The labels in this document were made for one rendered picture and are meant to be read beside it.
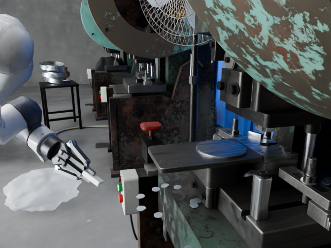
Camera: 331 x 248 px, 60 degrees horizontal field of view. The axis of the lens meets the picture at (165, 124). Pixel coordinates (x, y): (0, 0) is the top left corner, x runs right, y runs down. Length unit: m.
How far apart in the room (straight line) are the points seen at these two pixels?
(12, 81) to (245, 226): 0.66
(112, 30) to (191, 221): 1.47
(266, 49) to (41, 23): 7.06
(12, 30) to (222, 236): 0.59
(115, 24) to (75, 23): 5.30
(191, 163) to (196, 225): 0.14
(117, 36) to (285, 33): 1.74
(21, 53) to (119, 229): 1.30
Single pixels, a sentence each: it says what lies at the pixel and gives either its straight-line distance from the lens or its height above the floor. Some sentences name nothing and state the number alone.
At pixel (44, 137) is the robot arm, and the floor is 0.73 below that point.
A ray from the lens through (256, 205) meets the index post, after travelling 0.60.
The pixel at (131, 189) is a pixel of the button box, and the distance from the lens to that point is 0.93.
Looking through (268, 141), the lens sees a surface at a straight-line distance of 0.81.
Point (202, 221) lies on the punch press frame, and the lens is 0.69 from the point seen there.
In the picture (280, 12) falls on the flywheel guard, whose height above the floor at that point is 1.06.
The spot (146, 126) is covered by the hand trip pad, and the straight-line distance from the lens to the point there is 0.97.
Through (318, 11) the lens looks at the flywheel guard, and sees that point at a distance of 0.20.
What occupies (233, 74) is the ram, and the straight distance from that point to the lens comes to 0.68.
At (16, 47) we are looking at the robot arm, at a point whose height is 1.03.
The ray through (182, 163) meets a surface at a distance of 0.64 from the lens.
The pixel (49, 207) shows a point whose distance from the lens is 1.97.
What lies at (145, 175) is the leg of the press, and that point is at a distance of 0.94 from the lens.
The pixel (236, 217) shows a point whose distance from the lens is 0.66.
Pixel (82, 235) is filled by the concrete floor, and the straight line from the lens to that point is 1.77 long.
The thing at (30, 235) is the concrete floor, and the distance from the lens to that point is 1.86.
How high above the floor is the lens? 1.04
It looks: 16 degrees down
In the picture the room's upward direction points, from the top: straight up
